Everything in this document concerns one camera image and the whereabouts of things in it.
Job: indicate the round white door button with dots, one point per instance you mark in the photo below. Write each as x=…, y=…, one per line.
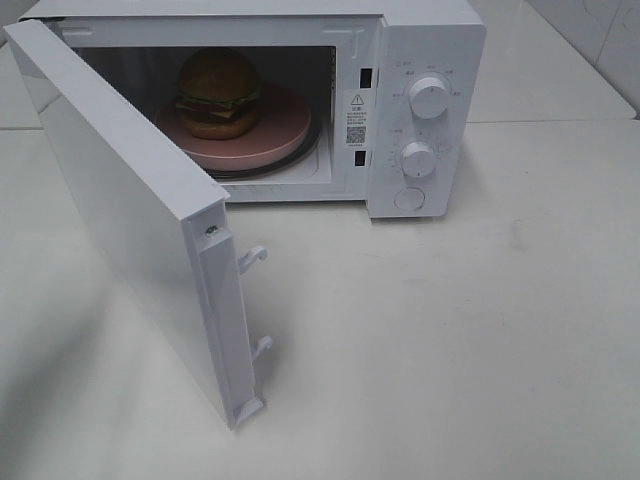
x=410, y=199

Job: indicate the pink round plate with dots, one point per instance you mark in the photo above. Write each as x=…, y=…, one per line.
x=284, y=123

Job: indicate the white microwave door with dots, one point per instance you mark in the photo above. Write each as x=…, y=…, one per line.
x=158, y=218

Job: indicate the burger with lettuce and cheese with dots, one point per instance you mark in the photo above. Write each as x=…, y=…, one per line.
x=218, y=93

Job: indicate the glass microwave turntable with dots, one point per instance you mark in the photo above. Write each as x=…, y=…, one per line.
x=308, y=144

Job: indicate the lower white timer knob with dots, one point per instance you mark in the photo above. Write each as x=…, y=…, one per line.
x=417, y=160

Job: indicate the white warning label sticker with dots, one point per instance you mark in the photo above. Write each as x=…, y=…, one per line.
x=357, y=112

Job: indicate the white microwave oven body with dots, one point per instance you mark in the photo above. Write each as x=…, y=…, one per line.
x=320, y=48

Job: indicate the upper white power knob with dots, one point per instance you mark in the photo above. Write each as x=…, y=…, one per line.
x=429, y=96

